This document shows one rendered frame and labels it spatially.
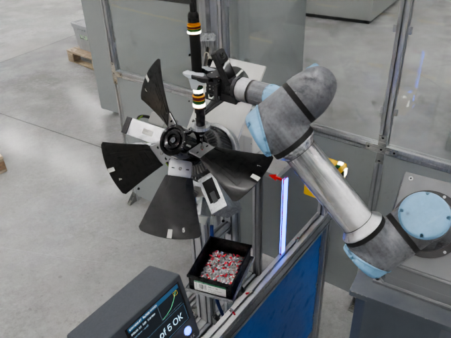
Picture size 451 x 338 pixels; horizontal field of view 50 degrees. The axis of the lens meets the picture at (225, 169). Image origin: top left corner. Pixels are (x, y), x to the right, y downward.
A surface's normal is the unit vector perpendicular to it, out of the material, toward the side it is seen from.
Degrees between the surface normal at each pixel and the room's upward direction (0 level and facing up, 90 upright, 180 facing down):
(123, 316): 15
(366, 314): 90
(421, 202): 42
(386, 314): 90
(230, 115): 50
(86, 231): 0
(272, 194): 90
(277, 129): 71
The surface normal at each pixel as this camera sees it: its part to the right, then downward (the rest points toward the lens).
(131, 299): -0.24, -0.89
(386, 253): -0.07, 0.17
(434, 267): -0.40, -0.21
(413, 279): -0.51, 0.48
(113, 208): -0.04, -0.84
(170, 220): 0.11, -0.15
